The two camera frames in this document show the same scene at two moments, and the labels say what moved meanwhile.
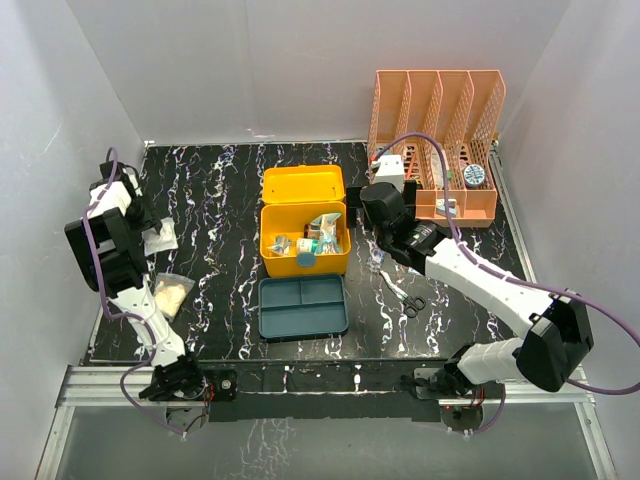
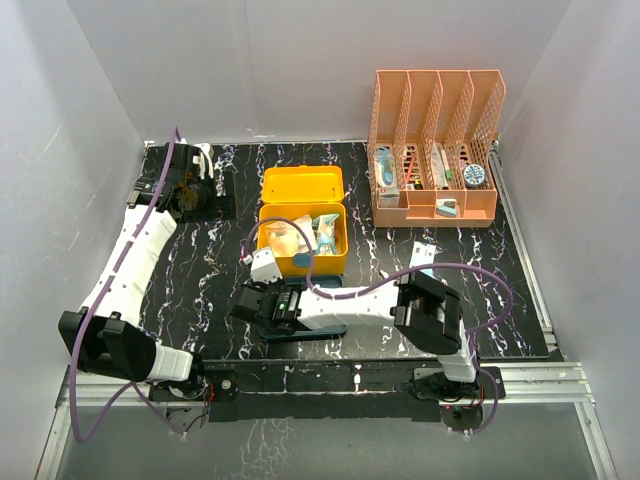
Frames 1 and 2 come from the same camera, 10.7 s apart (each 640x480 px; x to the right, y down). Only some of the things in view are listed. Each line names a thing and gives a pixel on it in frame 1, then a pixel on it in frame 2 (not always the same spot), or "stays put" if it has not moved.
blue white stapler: x=452 y=206 stays put
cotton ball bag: x=170 y=291 -> x=286 y=239
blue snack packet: x=328 y=243 stays put
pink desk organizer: x=461 y=108 stays put
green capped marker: x=449 y=173 stays put
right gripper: x=353 y=203 -> x=265 y=286
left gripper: x=150 y=219 -> x=221 y=207
